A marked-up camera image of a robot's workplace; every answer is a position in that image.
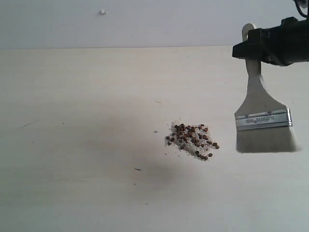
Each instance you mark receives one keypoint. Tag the small white wall hook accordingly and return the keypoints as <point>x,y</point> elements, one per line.
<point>102,12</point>

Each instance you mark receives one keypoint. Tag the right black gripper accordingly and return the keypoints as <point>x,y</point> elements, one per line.
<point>262,45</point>

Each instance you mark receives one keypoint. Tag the scattered rice and brown pellets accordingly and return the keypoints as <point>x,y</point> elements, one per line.
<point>194,139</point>

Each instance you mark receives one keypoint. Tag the white wooden paint brush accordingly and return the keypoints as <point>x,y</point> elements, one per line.
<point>263,124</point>

